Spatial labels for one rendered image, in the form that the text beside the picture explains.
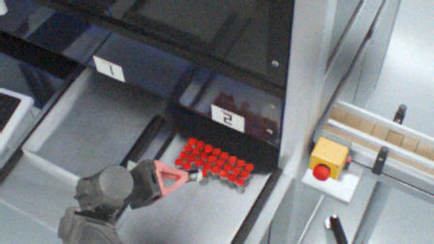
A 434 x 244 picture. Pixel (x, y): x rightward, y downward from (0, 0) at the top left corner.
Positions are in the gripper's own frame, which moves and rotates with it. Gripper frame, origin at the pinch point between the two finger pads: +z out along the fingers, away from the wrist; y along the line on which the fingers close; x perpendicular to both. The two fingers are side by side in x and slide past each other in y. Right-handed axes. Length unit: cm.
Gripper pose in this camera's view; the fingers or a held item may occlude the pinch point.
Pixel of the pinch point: (181, 177)
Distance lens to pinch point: 113.2
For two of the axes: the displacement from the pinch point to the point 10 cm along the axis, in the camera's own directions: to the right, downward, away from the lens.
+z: 8.7, -1.1, 4.9
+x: 2.6, 9.3, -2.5
